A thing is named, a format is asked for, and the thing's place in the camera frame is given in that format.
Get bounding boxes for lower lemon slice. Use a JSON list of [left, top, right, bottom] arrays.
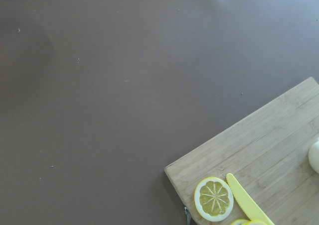
[[230, 219, 267, 225]]

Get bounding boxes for wooden cutting board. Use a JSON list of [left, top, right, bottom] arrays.
[[165, 78, 319, 225]]

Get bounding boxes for white steamed bun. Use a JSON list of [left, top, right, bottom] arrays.
[[308, 141, 319, 173]]

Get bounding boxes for upper lemon slice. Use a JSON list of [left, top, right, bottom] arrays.
[[194, 177, 234, 222]]

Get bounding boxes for yellow plastic knife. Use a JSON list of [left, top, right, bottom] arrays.
[[226, 173, 274, 225]]

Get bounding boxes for lemon slice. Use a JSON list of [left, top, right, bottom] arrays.
[[194, 177, 234, 222], [230, 219, 267, 225]]

